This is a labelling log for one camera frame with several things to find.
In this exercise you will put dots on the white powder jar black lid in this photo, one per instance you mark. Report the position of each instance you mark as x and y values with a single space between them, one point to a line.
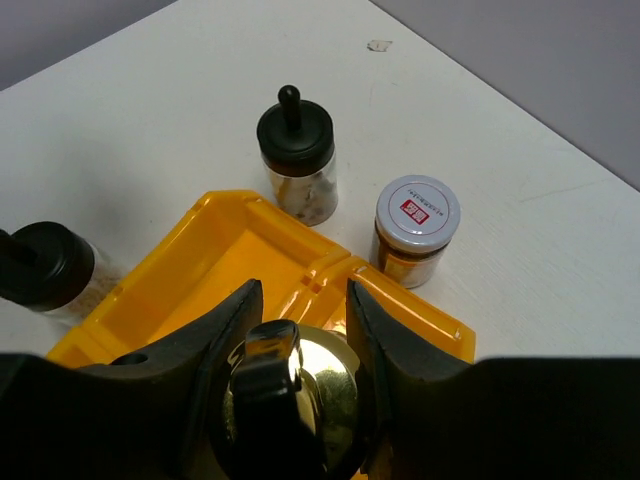
50 270

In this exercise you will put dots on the glass oil bottle gold stopper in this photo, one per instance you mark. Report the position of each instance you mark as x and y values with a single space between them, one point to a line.
292 407

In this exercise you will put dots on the yellow four-compartment plastic bin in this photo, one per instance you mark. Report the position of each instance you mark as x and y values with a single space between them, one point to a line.
225 239

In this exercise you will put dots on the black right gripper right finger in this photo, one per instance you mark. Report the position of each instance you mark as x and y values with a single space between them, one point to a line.
434 416

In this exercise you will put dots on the glass spice jar black lid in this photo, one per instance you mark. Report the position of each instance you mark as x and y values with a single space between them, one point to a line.
297 146

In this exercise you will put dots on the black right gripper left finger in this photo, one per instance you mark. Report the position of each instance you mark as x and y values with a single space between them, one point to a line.
153 413

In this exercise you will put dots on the brown jar white lid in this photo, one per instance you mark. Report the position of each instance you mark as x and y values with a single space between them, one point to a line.
416 217

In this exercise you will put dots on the small torn tape scrap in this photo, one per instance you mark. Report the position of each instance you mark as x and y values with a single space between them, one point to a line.
379 46

